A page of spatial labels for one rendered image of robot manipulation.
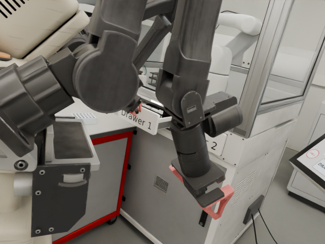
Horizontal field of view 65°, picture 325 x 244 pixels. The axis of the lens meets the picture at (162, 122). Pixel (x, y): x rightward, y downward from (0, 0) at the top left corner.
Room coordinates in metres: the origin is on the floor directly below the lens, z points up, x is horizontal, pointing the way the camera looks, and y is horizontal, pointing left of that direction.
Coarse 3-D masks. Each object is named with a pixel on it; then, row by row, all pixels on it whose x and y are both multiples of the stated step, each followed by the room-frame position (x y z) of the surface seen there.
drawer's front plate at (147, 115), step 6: (144, 108) 1.26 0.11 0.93; (120, 114) 1.36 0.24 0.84; (126, 114) 1.33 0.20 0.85; (138, 114) 1.27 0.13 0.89; (144, 114) 1.25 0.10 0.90; (150, 114) 1.22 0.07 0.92; (156, 114) 1.20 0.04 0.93; (126, 120) 1.32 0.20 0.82; (132, 120) 1.30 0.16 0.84; (144, 120) 1.24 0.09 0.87; (150, 120) 1.22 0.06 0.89; (156, 120) 1.20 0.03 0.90; (138, 126) 1.26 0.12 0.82; (144, 126) 1.24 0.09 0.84; (150, 126) 1.21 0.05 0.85; (156, 126) 1.20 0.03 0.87; (150, 132) 1.21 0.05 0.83; (156, 132) 1.20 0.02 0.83
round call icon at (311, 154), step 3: (312, 150) 0.85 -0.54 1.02; (315, 150) 0.84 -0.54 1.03; (318, 150) 0.84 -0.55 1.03; (306, 153) 0.85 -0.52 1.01; (309, 153) 0.84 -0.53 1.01; (312, 153) 0.84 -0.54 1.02; (315, 153) 0.83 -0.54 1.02; (318, 153) 0.82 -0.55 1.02; (321, 153) 0.82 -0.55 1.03; (306, 156) 0.84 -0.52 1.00; (309, 156) 0.83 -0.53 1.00; (312, 156) 0.82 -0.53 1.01; (315, 156) 0.82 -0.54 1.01; (312, 159) 0.81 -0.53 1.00
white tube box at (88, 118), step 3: (72, 114) 1.31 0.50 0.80; (75, 114) 1.32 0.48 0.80; (78, 114) 1.33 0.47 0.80; (81, 114) 1.34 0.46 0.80; (84, 114) 1.35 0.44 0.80; (87, 114) 1.36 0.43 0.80; (90, 114) 1.37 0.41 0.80; (75, 117) 1.28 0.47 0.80; (78, 117) 1.28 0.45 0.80; (81, 117) 1.29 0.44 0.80; (84, 117) 1.30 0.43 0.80; (87, 117) 1.32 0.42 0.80; (90, 117) 1.33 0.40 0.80; (93, 117) 1.34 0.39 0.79; (84, 120) 1.29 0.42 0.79; (87, 120) 1.30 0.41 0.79; (90, 120) 1.31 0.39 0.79; (93, 120) 1.32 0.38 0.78; (96, 120) 1.33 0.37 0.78; (87, 123) 1.30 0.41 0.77; (90, 123) 1.31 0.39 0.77; (93, 123) 1.32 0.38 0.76
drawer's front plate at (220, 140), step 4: (208, 136) 1.15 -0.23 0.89; (220, 136) 1.11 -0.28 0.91; (224, 136) 1.10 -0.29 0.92; (208, 140) 1.14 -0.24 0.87; (212, 140) 1.13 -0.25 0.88; (216, 140) 1.12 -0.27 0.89; (220, 140) 1.11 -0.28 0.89; (224, 140) 1.10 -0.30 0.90; (208, 144) 1.14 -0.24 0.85; (212, 144) 1.13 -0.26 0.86; (220, 144) 1.11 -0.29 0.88; (208, 148) 1.14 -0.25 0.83; (216, 148) 1.11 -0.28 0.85; (220, 148) 1.10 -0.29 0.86; (212, 152) 1.12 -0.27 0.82; (216, 152) 1.11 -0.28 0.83; (220, 152) 1.10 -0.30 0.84
